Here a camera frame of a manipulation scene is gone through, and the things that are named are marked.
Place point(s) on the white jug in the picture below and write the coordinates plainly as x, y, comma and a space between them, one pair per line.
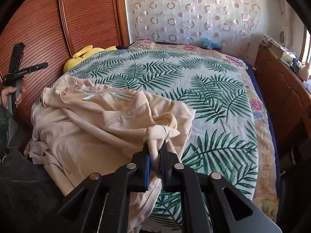
305, 72

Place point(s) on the person's dark grey clothing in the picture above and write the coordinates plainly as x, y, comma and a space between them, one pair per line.
24, 194

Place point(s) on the low wooden cabinet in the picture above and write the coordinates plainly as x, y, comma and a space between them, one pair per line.
279, 89

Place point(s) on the yellow plush toy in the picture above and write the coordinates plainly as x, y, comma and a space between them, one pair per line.
75, 60

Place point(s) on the leaf-print bed sheet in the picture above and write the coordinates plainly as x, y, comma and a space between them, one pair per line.
194, 77

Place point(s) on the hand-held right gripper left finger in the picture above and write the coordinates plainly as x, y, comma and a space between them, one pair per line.
147, 172

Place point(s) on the person's left forearm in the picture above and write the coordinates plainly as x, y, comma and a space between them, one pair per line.
4, 126

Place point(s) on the beige printed t-shirt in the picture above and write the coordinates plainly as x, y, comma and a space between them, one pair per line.
85, 126

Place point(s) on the cardboard box on cabinet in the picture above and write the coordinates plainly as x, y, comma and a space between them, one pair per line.
269, 38

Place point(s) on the wooden headboard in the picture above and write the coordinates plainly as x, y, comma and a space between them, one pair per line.
73, 17

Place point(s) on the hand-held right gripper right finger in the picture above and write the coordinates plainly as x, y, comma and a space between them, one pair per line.
164, 172

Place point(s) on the blue box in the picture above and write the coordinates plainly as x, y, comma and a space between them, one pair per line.
210, 44

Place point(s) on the floral quilt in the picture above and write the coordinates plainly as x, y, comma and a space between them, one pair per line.
264, 150

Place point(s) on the sheer circle-pattern curtain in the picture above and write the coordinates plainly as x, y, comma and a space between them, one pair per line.
194, 9

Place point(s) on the person's left hand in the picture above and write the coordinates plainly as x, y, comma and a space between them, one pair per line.
3, 97

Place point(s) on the wooden-framed window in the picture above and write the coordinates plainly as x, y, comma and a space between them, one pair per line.
308, 48

